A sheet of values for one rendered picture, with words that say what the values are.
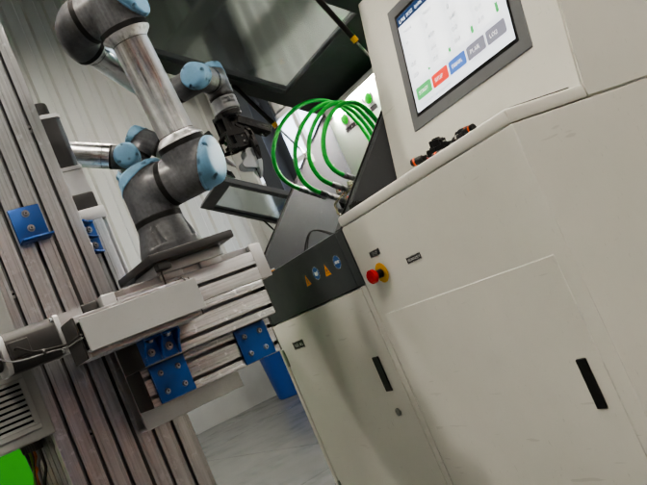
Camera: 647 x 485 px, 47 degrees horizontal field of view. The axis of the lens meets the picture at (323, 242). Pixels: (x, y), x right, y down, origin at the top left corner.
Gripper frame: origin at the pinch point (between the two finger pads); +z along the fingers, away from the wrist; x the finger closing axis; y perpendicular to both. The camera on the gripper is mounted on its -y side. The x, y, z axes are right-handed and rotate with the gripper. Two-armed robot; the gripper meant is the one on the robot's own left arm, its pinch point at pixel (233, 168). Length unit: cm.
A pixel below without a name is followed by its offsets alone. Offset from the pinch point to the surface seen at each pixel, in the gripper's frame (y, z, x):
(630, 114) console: 6, 84, 98
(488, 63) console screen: -7, 56, 82
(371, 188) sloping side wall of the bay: 9, 43, 38
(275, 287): 28.1, 26.9, -11.9
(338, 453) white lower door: 67, 66, -31
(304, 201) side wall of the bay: -11.6, 24.1, -25.9
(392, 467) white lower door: 70, 78, -2
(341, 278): 33, 44, 26
